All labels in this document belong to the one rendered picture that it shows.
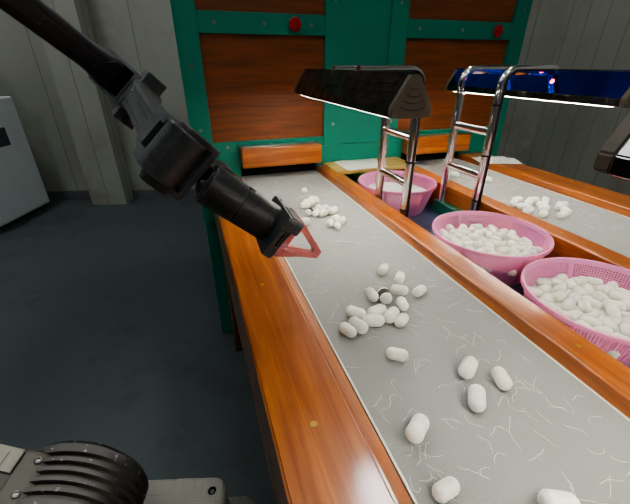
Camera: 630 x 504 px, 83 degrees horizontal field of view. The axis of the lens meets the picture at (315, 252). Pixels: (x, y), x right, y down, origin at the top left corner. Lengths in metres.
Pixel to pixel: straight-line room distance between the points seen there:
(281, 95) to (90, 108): 2.37
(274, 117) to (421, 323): 0.99
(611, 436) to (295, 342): 0.40
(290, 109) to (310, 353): 1.05
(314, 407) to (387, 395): 0.11
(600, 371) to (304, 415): 0.39
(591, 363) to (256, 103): 1.19
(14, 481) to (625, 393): 0.66
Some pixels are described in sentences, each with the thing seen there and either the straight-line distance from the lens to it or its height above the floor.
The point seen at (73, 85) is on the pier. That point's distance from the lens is 3.58.
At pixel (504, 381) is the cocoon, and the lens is 0.55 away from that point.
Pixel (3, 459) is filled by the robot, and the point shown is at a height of 0.81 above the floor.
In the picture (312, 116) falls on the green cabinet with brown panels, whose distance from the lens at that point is 1.44.
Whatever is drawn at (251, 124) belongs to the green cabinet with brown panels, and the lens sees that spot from 1.39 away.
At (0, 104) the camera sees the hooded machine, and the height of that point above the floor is 0.86.
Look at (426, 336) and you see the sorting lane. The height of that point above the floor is 0.74.
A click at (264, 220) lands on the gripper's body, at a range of 0.49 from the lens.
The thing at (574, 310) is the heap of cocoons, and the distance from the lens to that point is 0.77.
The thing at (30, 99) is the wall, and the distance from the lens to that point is 3.98.
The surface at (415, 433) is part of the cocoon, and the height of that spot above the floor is 0.76.
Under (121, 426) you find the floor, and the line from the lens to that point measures 1.54.
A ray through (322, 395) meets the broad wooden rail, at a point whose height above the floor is 0.76.
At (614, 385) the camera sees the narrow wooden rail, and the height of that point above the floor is 0.76.
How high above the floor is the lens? 1.12
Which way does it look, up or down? 28 degrees down
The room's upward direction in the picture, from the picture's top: straight up
